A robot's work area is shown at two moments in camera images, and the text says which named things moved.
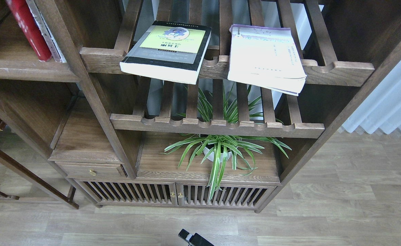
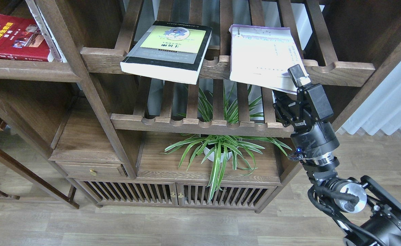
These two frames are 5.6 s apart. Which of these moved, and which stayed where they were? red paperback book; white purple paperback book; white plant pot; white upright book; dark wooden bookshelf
Moved: red paperback book
Stayed: dark wooden bookshelf; white upright book; white purple paperback book; white plant pot
